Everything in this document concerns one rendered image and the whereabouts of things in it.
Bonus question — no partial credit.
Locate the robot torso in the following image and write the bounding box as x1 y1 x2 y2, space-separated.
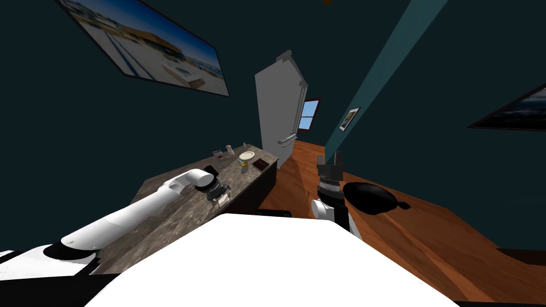
84 208 461 307

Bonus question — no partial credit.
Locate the dark landscape picture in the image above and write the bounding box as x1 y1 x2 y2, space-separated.
467 84 546 132

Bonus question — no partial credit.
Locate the red framed window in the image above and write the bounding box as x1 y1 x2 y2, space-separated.
298 98 322 132

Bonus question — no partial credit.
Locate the large beach picture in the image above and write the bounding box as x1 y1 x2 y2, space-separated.
56 0 231 98

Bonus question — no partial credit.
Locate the small white framed picture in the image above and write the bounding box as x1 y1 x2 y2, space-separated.
339 107 361 133

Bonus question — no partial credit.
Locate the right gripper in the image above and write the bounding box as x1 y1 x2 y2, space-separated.
317 151 344 182

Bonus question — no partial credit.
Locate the grey fridge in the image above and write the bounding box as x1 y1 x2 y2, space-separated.
254 50 309 169

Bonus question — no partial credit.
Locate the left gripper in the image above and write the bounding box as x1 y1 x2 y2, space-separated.
206 178 232 208

